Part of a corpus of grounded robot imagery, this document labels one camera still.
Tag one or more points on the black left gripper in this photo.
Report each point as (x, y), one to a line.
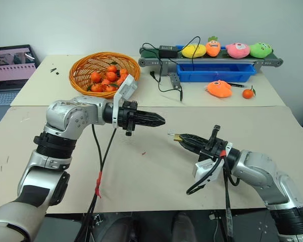
(125, 116)

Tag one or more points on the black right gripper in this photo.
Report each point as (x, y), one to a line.
(214, 148)

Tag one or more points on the brass padlock with steel shackle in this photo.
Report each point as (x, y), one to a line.
(177, 137)

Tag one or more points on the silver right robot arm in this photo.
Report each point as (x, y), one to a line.
(257, 166)

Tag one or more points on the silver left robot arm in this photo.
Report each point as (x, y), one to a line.
(65, 113)

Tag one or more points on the grey conveyor belt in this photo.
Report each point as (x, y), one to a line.
(154, 61)

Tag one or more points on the blue plastic bin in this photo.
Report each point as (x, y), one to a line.
(212, 75)

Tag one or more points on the black power adapter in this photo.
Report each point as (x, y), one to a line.
(168, 51)

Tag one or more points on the black pen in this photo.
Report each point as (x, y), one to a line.
(236, 85)

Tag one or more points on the orange tangerine with leaf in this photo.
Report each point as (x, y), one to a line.
(248, 94)

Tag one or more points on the orange woven basket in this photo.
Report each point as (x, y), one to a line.
(91, 63)

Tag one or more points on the yellow plush toy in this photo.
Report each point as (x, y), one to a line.
(193, 51)

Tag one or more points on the orange carrot plush toy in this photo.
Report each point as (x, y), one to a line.
(212, 48)

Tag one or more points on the pink plush toy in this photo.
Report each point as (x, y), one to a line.
(237, 50)

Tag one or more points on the green plush toy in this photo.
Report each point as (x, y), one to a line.
(260, 50)

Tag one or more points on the grey laptop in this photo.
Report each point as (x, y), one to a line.
(10, 73)

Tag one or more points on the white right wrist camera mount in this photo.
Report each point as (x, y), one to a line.
(204, 169)

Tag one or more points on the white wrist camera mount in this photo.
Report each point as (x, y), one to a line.
(126, 88)
(204, 169)

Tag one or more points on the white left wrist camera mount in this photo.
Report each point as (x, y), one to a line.
(126, 88)

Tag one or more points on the metal table bracket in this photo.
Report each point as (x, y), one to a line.
(98, 220)
(214, 216)

